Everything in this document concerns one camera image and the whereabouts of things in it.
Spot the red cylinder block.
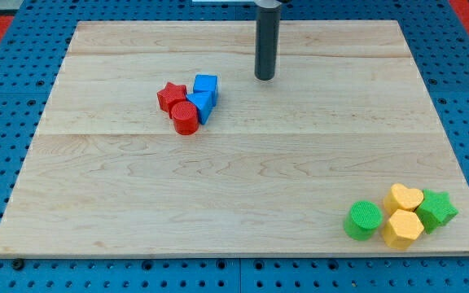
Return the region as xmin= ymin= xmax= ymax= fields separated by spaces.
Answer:
xmin=171 ymin=101 xmax=199 ymax=135

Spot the yellow heart block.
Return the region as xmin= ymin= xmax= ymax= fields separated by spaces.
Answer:
xmin=383 ymin=183 xmax=424 ymax=215

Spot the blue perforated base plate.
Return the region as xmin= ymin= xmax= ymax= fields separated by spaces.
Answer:
xmin=0 ymin=1 xmax=469 ymax=292

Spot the blue cube block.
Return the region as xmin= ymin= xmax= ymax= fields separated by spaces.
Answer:
xmin=193 ymin=74 xmax=219 ymax=107

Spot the blue triangle block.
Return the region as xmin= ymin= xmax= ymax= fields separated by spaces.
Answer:
xmin=186 ymin=91 xmax=213 ymax=125

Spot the green star block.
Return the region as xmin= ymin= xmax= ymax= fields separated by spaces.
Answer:
xmin=414 ymin=189 xmax=459 ymax=234

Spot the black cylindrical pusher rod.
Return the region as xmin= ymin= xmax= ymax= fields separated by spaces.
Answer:
xmin=254 ymin=0 xmax=282 ymax=81

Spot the green cylinder block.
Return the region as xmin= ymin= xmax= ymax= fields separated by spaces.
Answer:
xmin=344 ymin=200 xmax=383 ymax=241

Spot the red star block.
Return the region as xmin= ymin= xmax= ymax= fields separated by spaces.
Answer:
xmin=156 ymin=82 xmax=187 ymax=119

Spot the wooden board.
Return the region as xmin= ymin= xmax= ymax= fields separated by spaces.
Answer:
xmin=0 ymin=20 xmax=469 ymax=259

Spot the yellow hexagon block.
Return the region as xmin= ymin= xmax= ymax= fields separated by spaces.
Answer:
xmin=381 ymin=209 xmax=424 ymax=250

